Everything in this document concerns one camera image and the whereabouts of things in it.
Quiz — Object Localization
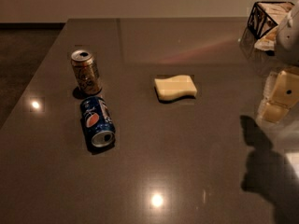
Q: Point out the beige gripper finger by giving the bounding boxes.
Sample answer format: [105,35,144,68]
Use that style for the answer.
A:
[258,100,289,123]

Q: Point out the blue pepsi can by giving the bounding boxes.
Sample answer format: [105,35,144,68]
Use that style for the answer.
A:
[80,96,116,148]

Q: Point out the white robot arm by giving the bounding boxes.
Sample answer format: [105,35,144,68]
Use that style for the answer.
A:
[258,3,299,123]

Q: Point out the gold soda can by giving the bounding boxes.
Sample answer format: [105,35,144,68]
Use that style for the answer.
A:
[71,49,102,95]

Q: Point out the snack packets in basket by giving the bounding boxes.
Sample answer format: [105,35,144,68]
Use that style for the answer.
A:
[254,2,294,51]

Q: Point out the yellow sponge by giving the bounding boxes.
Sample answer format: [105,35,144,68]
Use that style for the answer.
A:
[154,75,197,102]

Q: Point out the black wire basket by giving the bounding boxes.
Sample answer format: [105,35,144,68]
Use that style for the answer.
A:
[248,1,294,39]

